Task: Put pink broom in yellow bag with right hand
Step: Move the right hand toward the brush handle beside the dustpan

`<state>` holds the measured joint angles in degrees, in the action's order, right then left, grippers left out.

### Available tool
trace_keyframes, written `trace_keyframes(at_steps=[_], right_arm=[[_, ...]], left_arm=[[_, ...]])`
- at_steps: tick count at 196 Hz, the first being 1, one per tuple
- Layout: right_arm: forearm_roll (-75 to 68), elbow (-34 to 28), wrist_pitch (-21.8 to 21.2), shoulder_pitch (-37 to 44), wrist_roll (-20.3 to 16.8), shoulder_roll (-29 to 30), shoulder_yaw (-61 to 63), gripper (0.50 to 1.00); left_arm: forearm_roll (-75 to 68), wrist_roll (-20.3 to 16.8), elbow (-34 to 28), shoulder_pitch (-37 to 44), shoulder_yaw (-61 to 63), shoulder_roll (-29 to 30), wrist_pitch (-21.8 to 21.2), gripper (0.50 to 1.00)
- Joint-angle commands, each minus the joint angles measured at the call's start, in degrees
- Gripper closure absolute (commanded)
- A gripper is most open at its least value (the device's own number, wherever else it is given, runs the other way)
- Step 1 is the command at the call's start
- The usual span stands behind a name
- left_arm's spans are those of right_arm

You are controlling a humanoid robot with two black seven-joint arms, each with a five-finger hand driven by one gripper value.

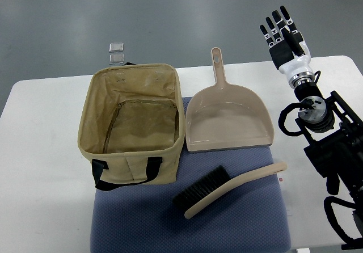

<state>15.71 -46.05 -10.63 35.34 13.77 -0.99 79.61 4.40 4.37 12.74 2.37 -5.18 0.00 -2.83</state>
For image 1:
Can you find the upper floor metal plate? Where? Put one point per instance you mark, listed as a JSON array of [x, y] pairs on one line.
[[116, 47]]

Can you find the blue fabric mat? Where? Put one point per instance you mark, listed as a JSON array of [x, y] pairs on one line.
[[157, 218]]

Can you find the pink plastic dustpan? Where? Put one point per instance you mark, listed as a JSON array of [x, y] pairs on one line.
[[226, 116]]

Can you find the yellow fabric bag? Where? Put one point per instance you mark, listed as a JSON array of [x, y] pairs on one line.
[[132, 126]]

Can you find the pink brush with black bristles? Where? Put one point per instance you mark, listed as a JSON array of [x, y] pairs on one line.
[[227, 186]]

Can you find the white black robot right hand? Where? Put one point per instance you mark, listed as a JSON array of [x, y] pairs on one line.
[[287, 47]]

